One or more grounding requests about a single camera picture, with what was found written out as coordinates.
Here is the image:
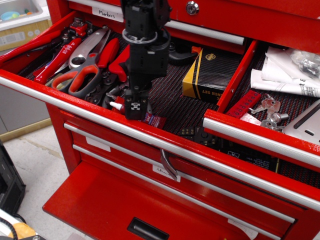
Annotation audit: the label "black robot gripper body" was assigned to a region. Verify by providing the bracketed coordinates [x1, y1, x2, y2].
[122, 27, 171, 93]

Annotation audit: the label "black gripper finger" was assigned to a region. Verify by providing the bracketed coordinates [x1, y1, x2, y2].
[124, 89, 148, 121]

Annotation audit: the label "red threadlocker glue tube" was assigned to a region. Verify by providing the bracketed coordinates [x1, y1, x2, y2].
[108, 100, 168, 130]

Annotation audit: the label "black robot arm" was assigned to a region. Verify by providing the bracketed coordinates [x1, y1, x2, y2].
[120, 0, 172, 120]

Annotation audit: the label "large open red drawer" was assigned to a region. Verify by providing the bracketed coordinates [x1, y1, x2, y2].
[0, 9, 320, 213]

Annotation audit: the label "silver drawer lock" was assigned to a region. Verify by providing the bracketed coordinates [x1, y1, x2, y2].
[185, 0, 200, 16]

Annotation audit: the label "small open red drawer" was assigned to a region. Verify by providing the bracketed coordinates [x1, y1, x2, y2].
[203, 41, 320, 171]

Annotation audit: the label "small red plastic block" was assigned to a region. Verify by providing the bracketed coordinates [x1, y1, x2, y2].
[115, 96, 125, 105]

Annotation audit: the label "black pistol grip tool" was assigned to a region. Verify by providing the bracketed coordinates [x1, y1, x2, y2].
[168, 42, 198, 66]

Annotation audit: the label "white markers label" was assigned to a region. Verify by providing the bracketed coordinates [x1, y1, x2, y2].
[92, 7, 124, 23]

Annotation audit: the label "black yellow wrench set box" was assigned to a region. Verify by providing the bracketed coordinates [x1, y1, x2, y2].
[182, 48, 242, 104]

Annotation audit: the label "black die set case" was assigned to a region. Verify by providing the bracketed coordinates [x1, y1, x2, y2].
[178, 126, 224, 150]

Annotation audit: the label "white adhesives label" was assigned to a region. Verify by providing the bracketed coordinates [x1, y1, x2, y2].
[152, 165, 181, 183]

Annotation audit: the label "silver curved metal hook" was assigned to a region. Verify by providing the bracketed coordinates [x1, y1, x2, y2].
[160, 149, 178, 182]

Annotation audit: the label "red drill bit holder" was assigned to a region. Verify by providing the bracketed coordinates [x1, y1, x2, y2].
[225, 90, 262, 119]

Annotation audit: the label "red metal tool chest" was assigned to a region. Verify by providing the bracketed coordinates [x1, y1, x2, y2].
[0, 0, 320, 240]

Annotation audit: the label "silver keys bunch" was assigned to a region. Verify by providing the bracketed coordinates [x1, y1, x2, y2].
[250, 94, 289, 133]

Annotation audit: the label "white folded paper sheets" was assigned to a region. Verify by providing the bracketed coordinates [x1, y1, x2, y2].
[250, 46, 320, 98]

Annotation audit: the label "cardboard box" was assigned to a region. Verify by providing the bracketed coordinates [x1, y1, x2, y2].
[0, 19, 52, 51]

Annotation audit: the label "clear plastic storage bin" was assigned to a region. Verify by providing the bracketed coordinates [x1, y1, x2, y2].
[0, 0, 50, 24]

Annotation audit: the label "black equipment case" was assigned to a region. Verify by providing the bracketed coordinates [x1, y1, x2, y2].
[0, 142, 26, 215]

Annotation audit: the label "clear bag of hardware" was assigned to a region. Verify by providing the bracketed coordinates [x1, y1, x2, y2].
[290, 49, 320, 79]

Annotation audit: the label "silver metal plate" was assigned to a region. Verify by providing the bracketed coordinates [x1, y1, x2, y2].
[283, 100, 320, 145]

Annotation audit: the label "grey handled small pliers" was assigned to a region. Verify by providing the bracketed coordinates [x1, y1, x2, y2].
[102, 83, 153, 114]

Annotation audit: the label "red handled crimping pliers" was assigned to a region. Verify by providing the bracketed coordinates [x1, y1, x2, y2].
[84, 37, 131, 106]

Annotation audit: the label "grey orange handled scissors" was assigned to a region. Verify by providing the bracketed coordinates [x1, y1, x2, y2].
[51, 28, 111, 99]

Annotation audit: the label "red wire stripper tool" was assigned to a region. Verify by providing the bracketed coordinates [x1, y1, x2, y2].
[33, 17, 88, 85]

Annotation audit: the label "red long handled cutter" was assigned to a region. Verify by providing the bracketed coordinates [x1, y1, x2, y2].
[0, 30, 61, 66]

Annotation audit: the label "black recessed drawer handle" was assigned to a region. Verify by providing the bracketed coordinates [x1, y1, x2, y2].
[127, 217, 170, 240]

